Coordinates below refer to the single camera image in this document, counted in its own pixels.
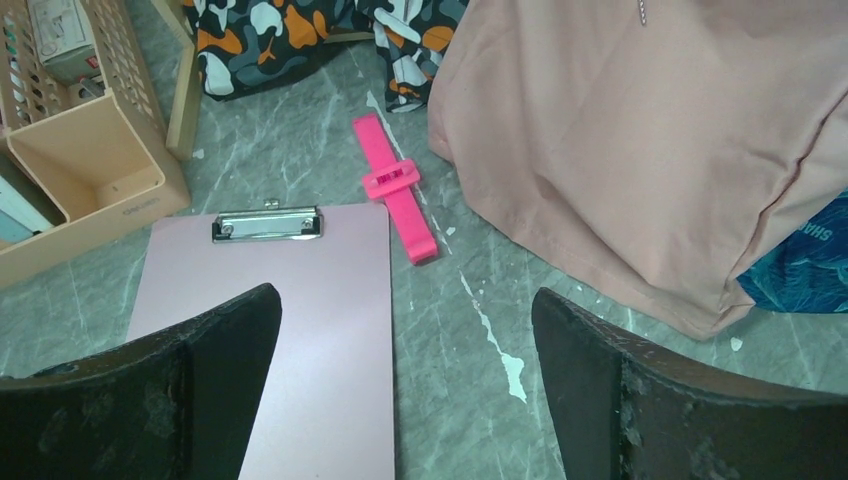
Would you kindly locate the peach plastic file organizer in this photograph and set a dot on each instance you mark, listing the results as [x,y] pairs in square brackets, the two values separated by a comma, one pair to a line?
[103,163]

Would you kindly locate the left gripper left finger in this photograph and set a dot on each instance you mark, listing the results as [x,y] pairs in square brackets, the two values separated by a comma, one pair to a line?
[179,403]

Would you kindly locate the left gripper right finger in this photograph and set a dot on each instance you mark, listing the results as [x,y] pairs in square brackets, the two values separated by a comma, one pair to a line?
[624,407]

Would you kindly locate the small box in organizer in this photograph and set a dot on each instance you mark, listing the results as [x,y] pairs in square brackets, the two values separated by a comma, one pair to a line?
[64,40]

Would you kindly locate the pink shorts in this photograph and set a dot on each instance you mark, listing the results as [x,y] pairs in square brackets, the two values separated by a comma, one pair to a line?
[653,150]

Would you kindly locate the orange camouflage shorts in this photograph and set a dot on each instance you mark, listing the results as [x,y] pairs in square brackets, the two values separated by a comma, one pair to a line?
[411,38]

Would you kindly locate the pink flat board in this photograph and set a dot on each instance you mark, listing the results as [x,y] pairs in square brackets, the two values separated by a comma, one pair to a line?
[327,409]

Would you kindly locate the blue shark print shorts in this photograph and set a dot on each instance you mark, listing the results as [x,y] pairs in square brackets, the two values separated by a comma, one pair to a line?
[807,272]

